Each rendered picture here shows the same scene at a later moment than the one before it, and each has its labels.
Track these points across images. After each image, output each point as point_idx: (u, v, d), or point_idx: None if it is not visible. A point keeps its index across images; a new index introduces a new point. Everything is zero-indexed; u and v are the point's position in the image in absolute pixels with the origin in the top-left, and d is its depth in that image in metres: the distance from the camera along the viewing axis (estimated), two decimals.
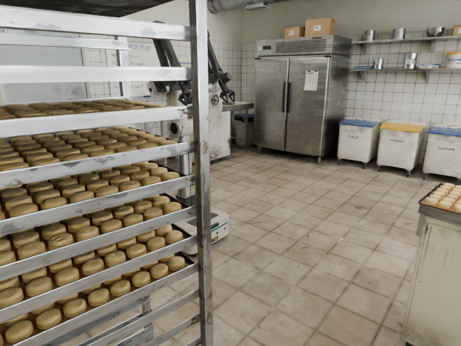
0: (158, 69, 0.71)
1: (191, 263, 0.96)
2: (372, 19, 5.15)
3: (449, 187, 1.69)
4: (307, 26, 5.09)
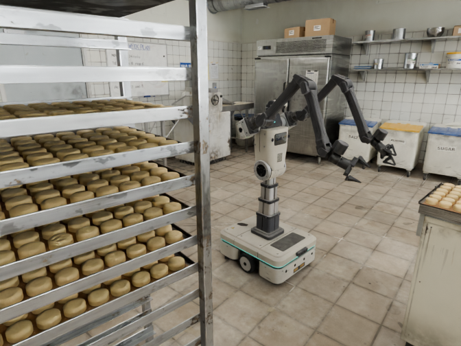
0: (158, 69, 0.71)
1: (191, 263, 0.96)
2: (372, 19, 5.15)
3: (449, 187, 1.69)
4: (307, 26, 5.09)
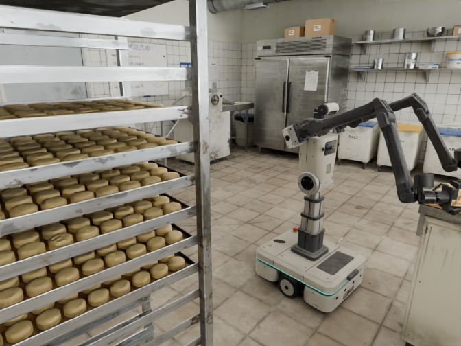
0: (158, 69, 0.71)
1: (191, 263, 0.96)
2: (372, 19, 5.15)
3: None
4: (307, 26, 5.09)
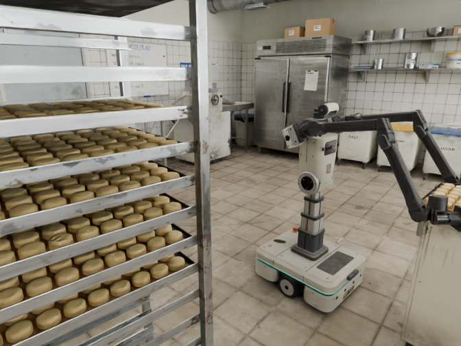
0: (158, 69, 0.71)
1: (191, 263, 0.96)
2: (372, 19, 5.15)
3: (449, 187, 1.69)
4: (307, 26, 5.09)
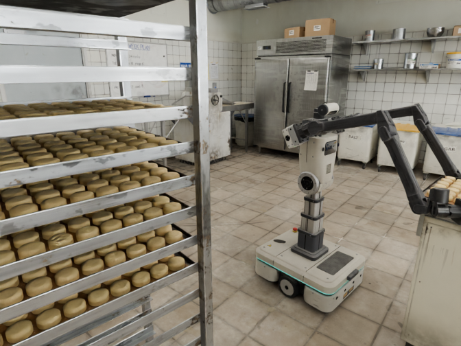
0: (158, 69, 0.71)
1: (191, 263, 0.96)
2: (372, 19, 5.15)
3: (451, 180, 1.68)
4: (307, 26, 5.09)
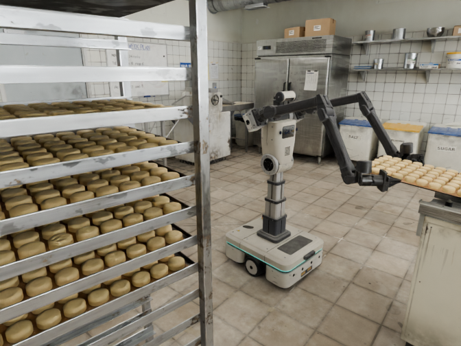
0: (158, 69, 0.71)
1: (191, 263, 0.96)
2: (372, 19, 5.15)
3: (386, 158, 1.90)
4: (307, 26, 5.09)
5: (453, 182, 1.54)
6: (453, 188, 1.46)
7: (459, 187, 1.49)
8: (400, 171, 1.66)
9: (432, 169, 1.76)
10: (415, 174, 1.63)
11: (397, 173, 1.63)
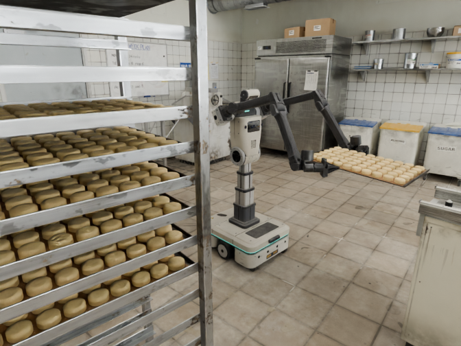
0: (158, 69, 0.71)
1: (191, 263, 0.96)
2: (372, 19, 5.15)
3: (335, 149, 2.12)
4: (307, 26, 5.09)
5: (383, 168, 1.76)
6: (380, 173, 1.68)
7: (386, 173, 1.72)
8: (341, 160, 1.89)
9: (372, 158, 1.99)
10: (353, 162, 1.85)
11: (337, 161, 1.86)
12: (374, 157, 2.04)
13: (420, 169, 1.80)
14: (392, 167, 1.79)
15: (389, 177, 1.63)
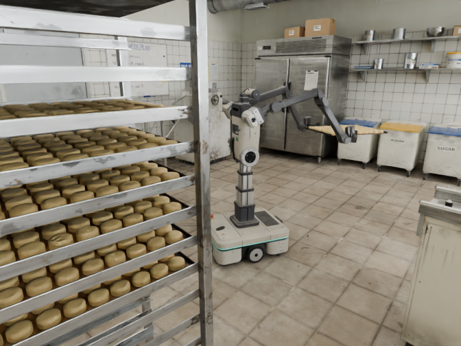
0: (158, 69, 0.71)
1: (191, 263, 0.96)
2: (372, 19, 5.15)
3: None
4: (307, 26, 5.09)
5: (361, 128, 2.87)
6: (371, 130, 2.79)
7: None
8: (344, 130, 2.75)
9: None
10: None
11: None
12: None
13: (358, 125, 3.09)
14: (357, 127, 2.94)
15: (378, 130, 2.79)
